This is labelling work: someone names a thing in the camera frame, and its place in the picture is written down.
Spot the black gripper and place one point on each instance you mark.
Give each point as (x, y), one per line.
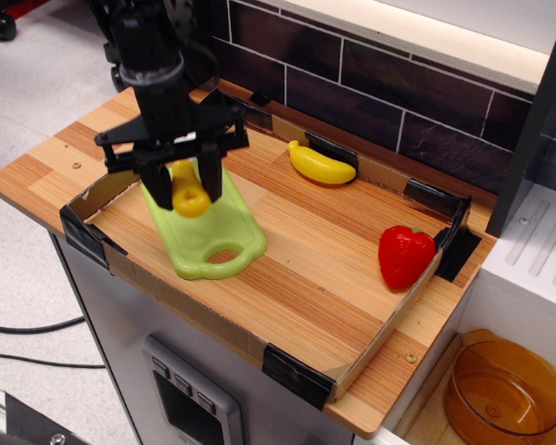
(172, 126)

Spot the toy knife yellow handle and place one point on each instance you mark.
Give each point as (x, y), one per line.
(189, 198)

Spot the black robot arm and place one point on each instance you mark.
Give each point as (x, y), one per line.
(148, 38)

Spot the green plastic cutting board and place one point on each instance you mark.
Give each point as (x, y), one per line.
(218, 244)

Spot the cardboard fence with black tape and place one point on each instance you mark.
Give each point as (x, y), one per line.
(314, 312)

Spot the black chair caster wheel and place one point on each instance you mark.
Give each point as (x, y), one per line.
(113, 57)

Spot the yellow toy banana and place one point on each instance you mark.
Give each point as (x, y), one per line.
(317, 167)

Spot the black caster wheel far left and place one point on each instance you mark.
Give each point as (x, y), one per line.
(8, 27)

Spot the red toy strawberry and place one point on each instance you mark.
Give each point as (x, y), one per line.
(404, 254)

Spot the grey toy oven front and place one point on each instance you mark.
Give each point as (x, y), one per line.
(198, 410)

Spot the white toy sink drainboard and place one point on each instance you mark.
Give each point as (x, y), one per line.
(525, 253)

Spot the orange transparent plastic bowl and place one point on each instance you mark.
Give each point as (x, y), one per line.
(499, 392)

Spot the dark grey vertical post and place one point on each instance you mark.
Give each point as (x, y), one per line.
(530, 152)

